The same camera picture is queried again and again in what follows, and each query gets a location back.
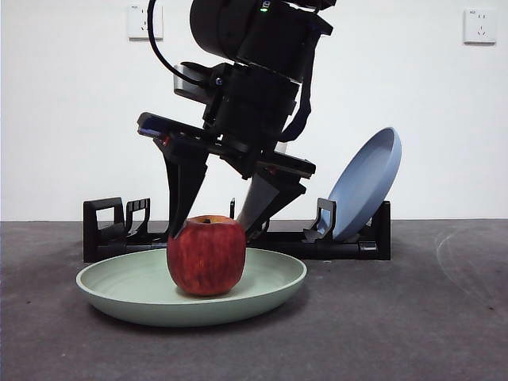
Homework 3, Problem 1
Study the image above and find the black plate rack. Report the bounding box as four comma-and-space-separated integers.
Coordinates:
82, 197, 392, 263

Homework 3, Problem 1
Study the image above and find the thin black cable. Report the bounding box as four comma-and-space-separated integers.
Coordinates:
146, 0, 183, 79

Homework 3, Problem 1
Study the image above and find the white wall socket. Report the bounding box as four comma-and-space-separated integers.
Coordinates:
463, 8, 498, 46
127, 4, 164, 42

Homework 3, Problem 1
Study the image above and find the blue plate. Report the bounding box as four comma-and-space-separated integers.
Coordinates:
328, 126, 402, 242

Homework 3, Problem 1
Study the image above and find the green plate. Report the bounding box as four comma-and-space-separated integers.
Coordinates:
75, 248, 308, 329

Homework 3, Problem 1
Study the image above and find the black sleeved cable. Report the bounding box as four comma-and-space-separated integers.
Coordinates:
280, 77, 314, 143

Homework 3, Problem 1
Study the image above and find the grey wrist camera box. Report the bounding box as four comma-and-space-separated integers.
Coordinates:
172, 62, 217, 105

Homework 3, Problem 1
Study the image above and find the red apple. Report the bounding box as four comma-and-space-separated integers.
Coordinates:
166, 214, 247, 297

